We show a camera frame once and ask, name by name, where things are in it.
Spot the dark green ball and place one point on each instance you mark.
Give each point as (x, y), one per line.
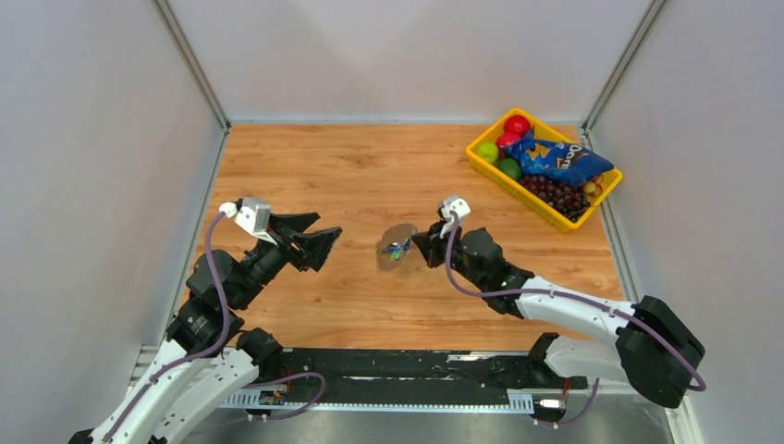
(511, 167)

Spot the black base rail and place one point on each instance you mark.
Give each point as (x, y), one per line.
(383, 368)

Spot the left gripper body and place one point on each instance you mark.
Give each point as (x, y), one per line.
(284, 240)

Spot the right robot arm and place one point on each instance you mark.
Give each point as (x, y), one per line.
(643, 344)

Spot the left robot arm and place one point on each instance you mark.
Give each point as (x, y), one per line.
(206, 356)

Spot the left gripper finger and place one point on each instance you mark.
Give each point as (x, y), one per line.
(297, 222)
(314, 248)

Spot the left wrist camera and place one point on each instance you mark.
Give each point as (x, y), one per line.
(252, 215)

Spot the silver keyring holder with rings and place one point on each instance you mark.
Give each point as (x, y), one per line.
(394, 246)

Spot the white slotted cable duct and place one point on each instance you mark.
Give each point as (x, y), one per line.
(451, 397)

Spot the bunch of dark grapes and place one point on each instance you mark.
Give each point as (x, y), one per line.
(567, 200)

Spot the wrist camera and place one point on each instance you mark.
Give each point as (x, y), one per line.
(453, 211)
(252, 215)

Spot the small yellow red fruits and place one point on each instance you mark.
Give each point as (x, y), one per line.
(593, 187)

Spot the blue chips bag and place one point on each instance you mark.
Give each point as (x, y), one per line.
(564, 162)

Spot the red ball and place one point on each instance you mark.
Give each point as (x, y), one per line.
(517, 124)
(504, 141)

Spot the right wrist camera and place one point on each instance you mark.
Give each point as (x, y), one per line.
(453, 211)

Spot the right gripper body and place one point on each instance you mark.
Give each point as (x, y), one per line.
(436, 252)

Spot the lime green ball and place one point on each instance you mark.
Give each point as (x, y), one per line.
(487, 151)

